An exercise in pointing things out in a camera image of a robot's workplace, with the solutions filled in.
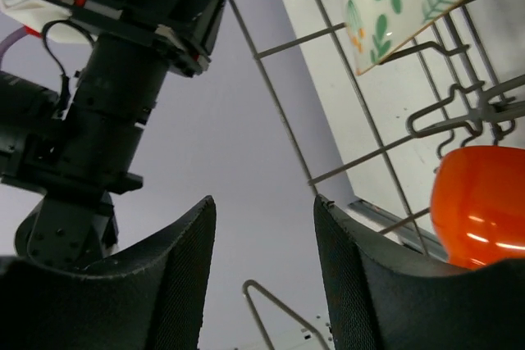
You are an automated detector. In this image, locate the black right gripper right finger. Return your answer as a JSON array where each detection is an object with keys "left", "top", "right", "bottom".
[{"left": 313, "top": 195, "right": 524, "bottom": 349}]

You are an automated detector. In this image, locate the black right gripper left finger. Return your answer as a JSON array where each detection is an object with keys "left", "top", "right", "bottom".
[{"left": 1, "top": 196, "right": 217, "bottom": 349}]

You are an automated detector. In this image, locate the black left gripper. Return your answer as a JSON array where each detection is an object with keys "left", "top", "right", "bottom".
[{"left": 72, "top": 0, "right": 226, "bottom": 78}]

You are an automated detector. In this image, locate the grey wire dish rack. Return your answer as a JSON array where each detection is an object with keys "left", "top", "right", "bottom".
[{"left": 221, "top": 0, "right": 525, "bottom": 350}]

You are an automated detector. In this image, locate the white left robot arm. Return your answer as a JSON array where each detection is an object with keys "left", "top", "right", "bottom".
[{"left": 1, "top": 0, "right": 226, "bottom": 269}]

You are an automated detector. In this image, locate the orange bowl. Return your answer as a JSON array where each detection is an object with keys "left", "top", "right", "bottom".
[{"left": 430, "top": 145, "right": 524, "bottom": 270}]

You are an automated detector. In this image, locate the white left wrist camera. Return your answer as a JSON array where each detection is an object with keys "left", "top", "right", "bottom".
[{"left": 0, "top": 0, "right": 98, "bottom": 46}]

